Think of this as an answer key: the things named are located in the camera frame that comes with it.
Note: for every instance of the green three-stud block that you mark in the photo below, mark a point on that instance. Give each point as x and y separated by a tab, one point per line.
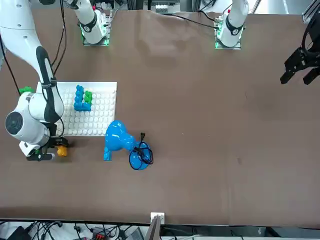
25	89

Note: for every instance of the orange two-stud block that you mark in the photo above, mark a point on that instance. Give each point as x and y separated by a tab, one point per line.
62	152

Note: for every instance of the white studded baseplate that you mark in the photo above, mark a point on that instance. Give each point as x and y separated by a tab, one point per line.
100	117

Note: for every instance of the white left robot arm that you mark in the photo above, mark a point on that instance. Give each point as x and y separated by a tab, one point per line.
235	22

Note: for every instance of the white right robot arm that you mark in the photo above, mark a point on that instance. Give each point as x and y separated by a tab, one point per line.
17	25

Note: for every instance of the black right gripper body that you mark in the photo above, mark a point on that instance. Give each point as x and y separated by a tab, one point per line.
50	145

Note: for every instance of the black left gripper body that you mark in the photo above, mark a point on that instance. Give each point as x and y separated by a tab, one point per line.
301	58

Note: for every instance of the aluminium frame post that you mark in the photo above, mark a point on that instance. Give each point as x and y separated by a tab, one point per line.
155	227

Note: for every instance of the aluminium frame rail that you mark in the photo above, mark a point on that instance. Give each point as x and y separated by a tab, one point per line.
310	11

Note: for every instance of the blue desk lamp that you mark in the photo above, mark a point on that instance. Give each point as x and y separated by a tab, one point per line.
116	136

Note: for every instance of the white flat board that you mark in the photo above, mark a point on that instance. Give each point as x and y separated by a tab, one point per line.
100	84

